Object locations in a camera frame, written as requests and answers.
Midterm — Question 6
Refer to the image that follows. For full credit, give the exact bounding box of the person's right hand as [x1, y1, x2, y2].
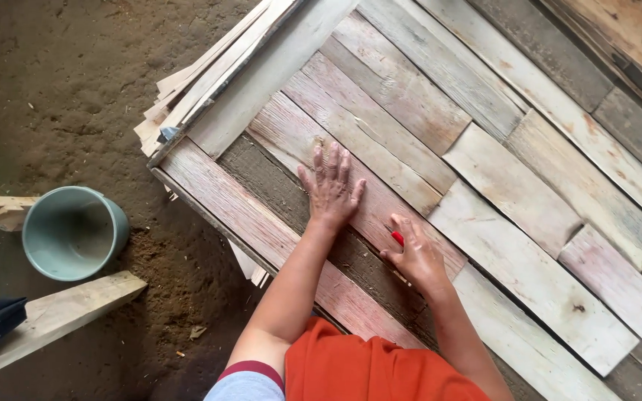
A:
[379, 213, 453, 294]

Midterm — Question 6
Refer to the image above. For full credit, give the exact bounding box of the person's left hand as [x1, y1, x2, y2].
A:
[297, 142, 367, 230]

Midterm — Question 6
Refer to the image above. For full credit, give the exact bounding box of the pinkish weathered wooden board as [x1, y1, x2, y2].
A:
[247, 92, 468, 280]

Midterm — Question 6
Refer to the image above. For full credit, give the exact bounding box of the layer of weathered wooden planks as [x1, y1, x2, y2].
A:
[150, 0, 642, 401]

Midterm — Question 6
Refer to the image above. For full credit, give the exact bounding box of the orange apron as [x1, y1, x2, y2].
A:
[284, 316, 492, 401]

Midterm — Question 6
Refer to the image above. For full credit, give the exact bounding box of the stack of thin wood slats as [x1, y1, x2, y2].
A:
[134, 0, 302, 158]

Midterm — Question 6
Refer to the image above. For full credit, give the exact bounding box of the gray shirt with maroon trim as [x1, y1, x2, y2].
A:
[204, 360, 286, 401]

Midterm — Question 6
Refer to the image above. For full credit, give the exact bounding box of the green plastic bucket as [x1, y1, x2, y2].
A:
[22, 186, 130, 282]

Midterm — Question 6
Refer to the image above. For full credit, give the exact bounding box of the pale wooden beam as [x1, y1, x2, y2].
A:
[0, 271, 148, 389]

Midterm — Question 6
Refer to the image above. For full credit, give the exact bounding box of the dark wooden boards heap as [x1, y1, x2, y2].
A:
[538, 0, 642, 112]

